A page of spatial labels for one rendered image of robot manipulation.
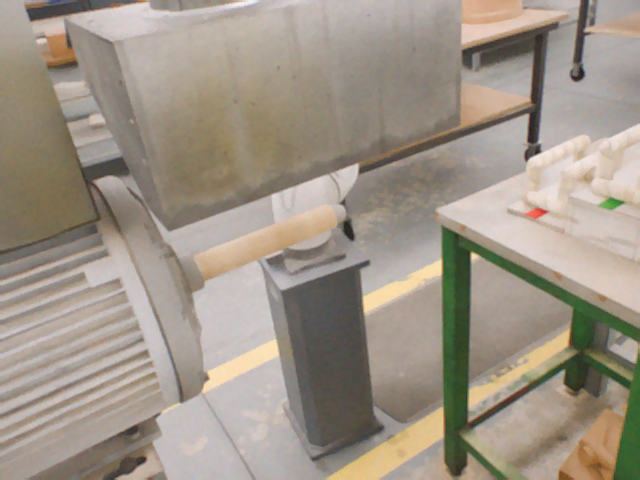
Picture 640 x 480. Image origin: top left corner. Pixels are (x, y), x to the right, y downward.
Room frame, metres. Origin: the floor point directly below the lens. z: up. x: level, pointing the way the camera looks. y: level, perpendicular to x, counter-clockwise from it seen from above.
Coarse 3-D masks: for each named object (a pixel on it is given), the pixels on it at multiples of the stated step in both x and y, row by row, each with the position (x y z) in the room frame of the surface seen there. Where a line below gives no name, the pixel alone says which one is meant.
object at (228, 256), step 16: (320, 208) 0.63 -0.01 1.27; (288, 224) 0.60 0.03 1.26; (304, 224) 0.60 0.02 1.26; (320, 224) 0.61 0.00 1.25; (336, 224) 0.62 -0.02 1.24; (240, 240) 0.58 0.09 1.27; (256, 240) 0.58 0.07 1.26; (272, 240) 0.58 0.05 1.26; (288, 240) 0.59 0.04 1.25; (208, 256) 0.55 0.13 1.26; (224, 256) 0.55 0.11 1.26; (240, 256) 0.56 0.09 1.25; (256, 256) 0.57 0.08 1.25; (208, 272) 0.54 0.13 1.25; (224, 272) 0.55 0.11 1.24
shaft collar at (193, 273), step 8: (184, 256) 0.54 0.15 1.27; (192, 256) 0.54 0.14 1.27; (184, 264) 0.53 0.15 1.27; (192, 264) 0.53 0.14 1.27; (184, 272) 0.53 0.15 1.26; (192, 272) 0.53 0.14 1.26; (200, 272) 0.53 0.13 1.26; (192, 280) 0.52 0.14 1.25; (200, 280) 0.53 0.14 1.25; (192, 288) 0.53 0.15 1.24; (200, 288) 0.53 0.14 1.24
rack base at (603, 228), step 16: (624, 176) 1.06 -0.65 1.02; (576, 192) 1.02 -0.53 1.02; (592, 192) 1.01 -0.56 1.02; (576, 208) 1.00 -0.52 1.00; (592, 208) 0.97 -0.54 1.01; (624, 208) 0.93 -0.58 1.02; (576, 224) 0.99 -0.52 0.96; (592, 224) 0.96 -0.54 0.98; (608, 224) 0.94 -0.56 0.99; (624, 224) 0.91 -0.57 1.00; (592, 240) 0.96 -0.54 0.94; (608, 240) 0.93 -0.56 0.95; (624, 240) 0.91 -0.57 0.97; (624, 256) 0.90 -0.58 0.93
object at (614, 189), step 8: (592, 184) 1.00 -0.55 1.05; (600, 184) 0.99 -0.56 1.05; (608, 184) 0.98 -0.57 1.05; (616, 184) 0.97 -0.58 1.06; (624, 184) 0.96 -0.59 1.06; (600, 192) 0.98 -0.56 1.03; (608, 192) 0.97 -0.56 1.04; (616, 192) 0.96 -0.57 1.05; (624, 192) 0.94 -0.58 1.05; (632, 192) 0.93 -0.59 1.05; (624, 200) 0.94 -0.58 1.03; (632, 200) 0.93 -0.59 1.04
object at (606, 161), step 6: (600, 150) 1.01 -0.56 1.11; (600, 156) 1.00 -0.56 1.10; (606, 156) 0.99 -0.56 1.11; (612, 156) 0.99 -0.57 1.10; (600, 162) 1.00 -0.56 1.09; (606, 162) 0.99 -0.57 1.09; (612, 162) 0.99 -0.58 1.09; (600, 168) 1.00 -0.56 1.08; (606, 168) 0.99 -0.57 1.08; (612, 168) 0.99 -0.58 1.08; (600, 174) 1.00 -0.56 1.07; (606, 174) 0.99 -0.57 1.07; (612, 174) 0.99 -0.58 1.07; (594, 192) 1.01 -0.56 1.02
